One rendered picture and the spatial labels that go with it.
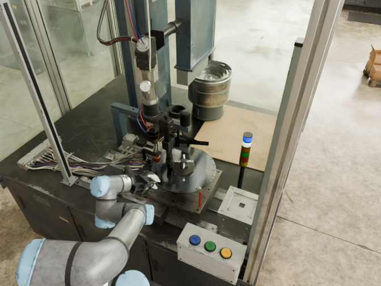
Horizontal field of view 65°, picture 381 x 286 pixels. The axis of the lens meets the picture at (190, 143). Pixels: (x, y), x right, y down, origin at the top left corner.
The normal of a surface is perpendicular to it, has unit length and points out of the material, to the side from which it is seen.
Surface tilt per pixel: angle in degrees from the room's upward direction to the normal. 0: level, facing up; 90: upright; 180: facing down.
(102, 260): 44
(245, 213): 0
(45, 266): 28
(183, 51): 90
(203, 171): 0
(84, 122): 0
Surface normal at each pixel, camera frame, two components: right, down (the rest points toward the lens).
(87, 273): 0.38, -0.13
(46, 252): 0.00, -0.76
